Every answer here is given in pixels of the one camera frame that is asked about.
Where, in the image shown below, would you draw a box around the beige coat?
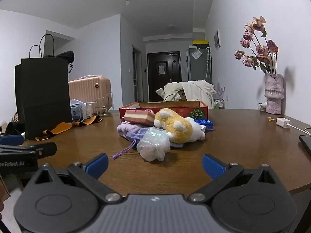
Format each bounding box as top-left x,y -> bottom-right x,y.
155,80 -> 218,108

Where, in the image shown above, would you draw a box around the grey refrigerator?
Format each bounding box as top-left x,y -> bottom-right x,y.
187,47 -> 213,84

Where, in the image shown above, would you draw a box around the lavender wall decoration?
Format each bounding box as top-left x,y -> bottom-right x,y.
217,78 -> 227,100

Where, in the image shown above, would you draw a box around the yellow cloth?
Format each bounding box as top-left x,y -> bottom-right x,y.
154,108 -> 206,143

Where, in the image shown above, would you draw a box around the red cardboard box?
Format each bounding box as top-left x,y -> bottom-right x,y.
119,100 -> 209,125

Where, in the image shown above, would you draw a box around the black flat device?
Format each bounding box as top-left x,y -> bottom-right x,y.
299,135 -> 311,156

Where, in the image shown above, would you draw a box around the dark entrance door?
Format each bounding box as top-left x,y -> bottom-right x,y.
147,51 -> 182,102

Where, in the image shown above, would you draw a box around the black drawstring pouch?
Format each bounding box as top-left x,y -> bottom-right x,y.
45,50 -> 75,74

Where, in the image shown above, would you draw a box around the clear folded umbrella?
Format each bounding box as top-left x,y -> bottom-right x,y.
206,47 -> 212,78

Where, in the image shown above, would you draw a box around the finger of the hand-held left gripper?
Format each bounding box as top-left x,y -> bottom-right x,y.
24,142 -> 58,157
0,134 -> 26,146

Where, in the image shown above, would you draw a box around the white charging cable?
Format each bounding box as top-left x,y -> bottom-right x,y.
287,124 -> 311,135

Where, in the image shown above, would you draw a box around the white and blue plastic bag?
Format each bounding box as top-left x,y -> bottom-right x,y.
70,99 -> 88,121

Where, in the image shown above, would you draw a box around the blue tissue packet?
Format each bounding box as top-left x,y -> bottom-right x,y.
194,118 -> 214,132

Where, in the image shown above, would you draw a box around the wooden chair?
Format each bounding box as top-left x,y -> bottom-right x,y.
174,89 -> 189,102

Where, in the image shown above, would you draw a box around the dried pink roses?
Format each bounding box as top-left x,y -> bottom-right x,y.
234,16 -> 279,74

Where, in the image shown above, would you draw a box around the pale purple vase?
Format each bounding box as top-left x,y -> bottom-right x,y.
264,73 -> 284,115

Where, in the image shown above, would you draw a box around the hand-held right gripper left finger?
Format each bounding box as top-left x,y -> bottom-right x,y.
23,153 -> 123,204

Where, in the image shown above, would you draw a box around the black paper bag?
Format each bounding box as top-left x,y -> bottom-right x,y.
15,34 -> 73,141

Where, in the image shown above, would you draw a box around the purple drawstring pouch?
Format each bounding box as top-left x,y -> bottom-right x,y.
113,127 -> 156,160

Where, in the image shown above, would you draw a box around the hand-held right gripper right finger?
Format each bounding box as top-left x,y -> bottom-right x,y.
189,154 -> 287,203

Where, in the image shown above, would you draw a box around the dark cloth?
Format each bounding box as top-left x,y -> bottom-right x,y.
5,121 -> 26,136

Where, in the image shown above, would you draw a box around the wall poster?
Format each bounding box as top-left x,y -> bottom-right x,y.
214,29 -> 222,51

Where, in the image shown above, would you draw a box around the grey interior door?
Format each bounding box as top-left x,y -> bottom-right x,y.
132,45 -> 143,102

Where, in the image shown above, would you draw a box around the clear glass cup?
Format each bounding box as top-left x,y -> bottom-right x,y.
95,97 -> 110,116

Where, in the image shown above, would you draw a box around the pink ribbed suitcase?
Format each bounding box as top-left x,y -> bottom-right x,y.
68,76 -> 114,113

